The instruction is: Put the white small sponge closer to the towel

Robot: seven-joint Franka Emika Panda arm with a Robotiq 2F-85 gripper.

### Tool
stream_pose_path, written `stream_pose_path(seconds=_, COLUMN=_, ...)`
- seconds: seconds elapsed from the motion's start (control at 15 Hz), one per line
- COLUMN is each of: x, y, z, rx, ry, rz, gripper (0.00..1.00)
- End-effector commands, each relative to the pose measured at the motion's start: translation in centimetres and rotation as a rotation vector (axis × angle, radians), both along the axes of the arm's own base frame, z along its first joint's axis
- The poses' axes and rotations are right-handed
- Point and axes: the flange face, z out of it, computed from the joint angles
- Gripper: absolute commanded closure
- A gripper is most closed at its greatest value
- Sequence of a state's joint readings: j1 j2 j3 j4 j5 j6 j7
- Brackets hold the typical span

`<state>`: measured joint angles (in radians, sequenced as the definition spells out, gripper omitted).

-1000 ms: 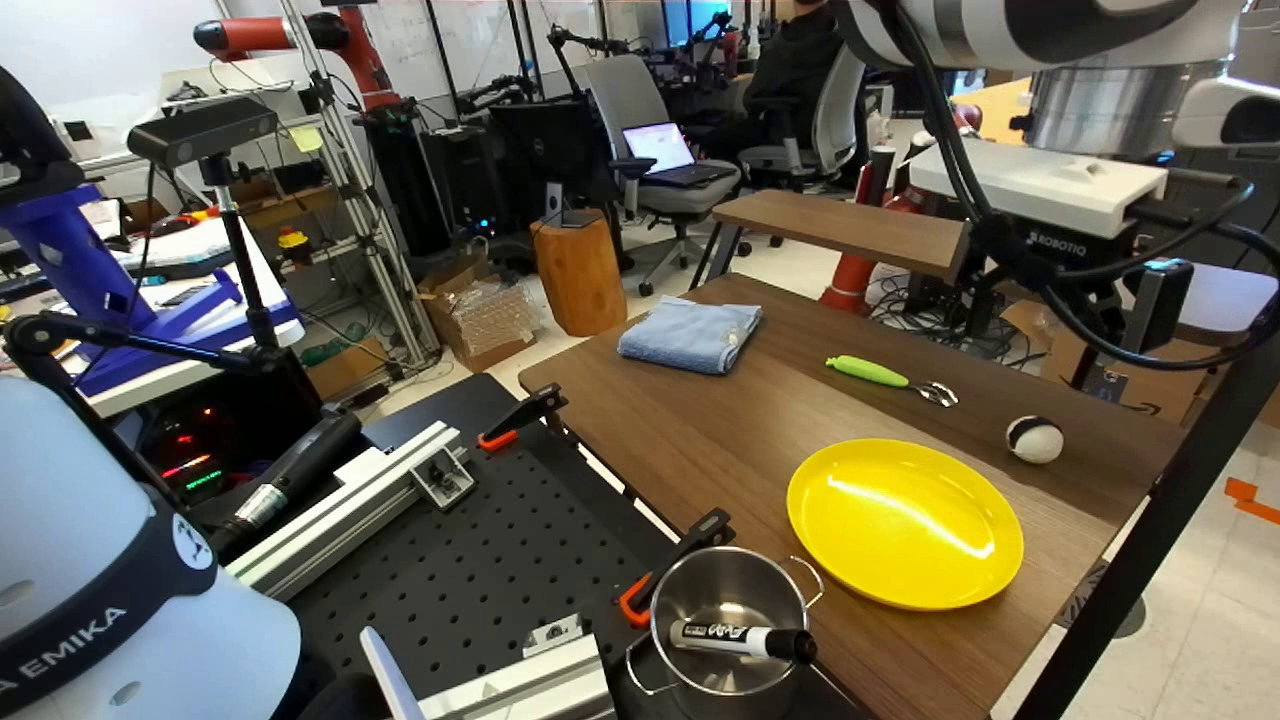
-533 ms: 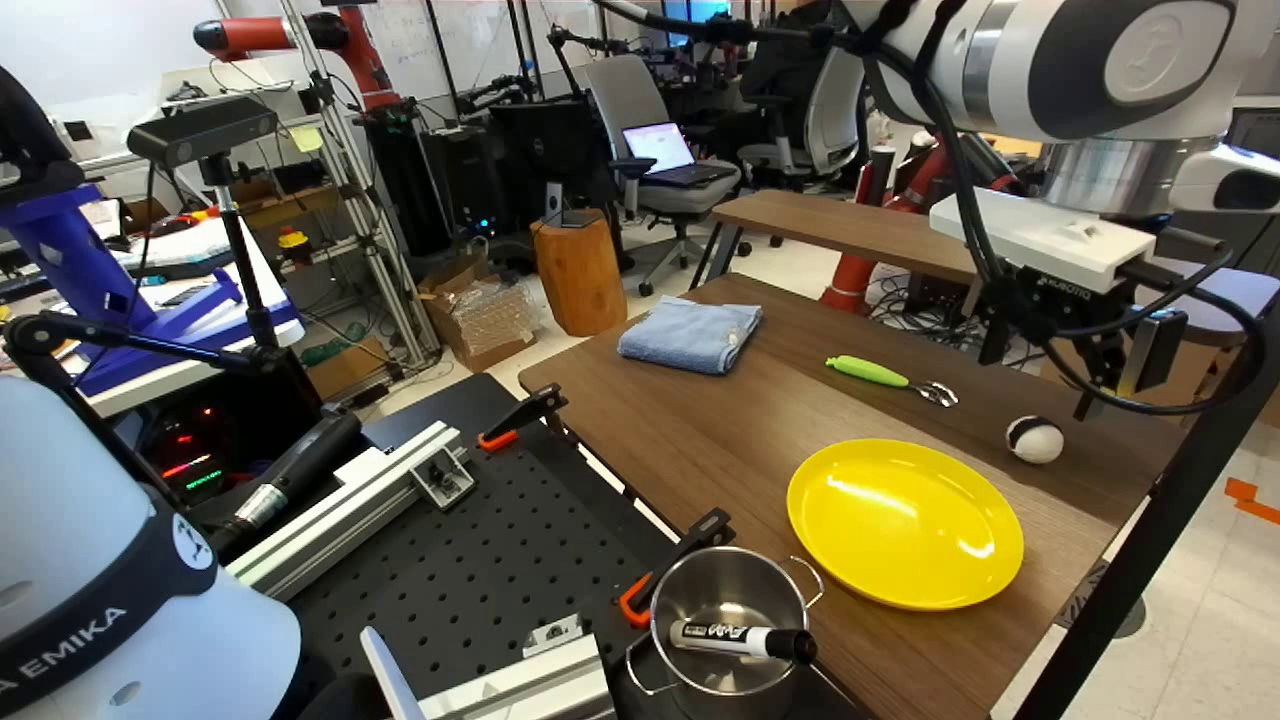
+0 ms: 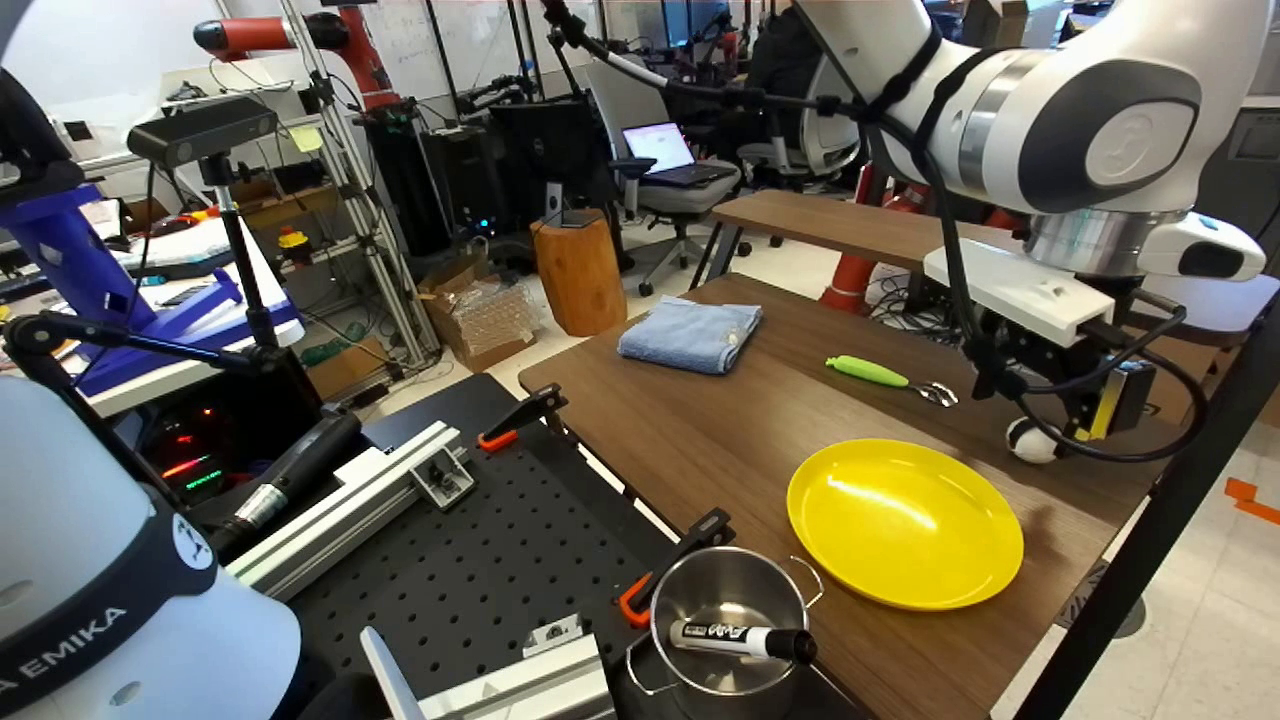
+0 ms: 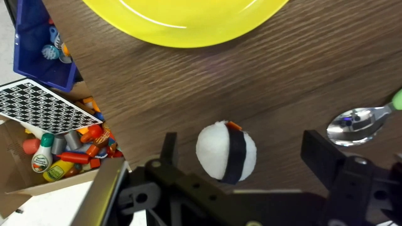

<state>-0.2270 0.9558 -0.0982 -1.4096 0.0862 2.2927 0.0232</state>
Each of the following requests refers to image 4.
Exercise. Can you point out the yellow plastic plate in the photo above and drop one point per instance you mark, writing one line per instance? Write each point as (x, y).
(183, 22)

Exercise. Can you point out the open cardboard box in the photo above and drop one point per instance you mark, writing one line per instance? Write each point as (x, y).
(16, 176)

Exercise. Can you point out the black white striped ball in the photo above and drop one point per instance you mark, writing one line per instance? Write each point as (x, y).
(214, 150)

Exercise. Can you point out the toy red sausage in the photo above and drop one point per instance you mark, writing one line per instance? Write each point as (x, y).
(73, 157)

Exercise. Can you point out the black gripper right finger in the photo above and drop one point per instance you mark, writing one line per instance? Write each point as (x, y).
(320, 152)

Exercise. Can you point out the toy yellow sauce bottle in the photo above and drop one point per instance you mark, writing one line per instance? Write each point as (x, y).
(58, 169)

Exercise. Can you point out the toy white dressing bottle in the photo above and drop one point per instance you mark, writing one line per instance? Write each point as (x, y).
(41, 157)

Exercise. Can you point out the toy pink red ball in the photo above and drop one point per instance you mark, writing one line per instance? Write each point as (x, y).
(30, 145)

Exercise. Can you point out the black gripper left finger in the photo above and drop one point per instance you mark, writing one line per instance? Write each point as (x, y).
(168, 147)

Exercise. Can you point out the black white checkerboard panel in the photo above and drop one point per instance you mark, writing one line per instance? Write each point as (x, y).
(41, 106)

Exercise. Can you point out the toy grey can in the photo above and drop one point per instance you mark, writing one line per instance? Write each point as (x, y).
(72, 139)

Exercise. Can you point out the blue printed bag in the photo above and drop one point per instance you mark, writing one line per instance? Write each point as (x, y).
(39, 45)

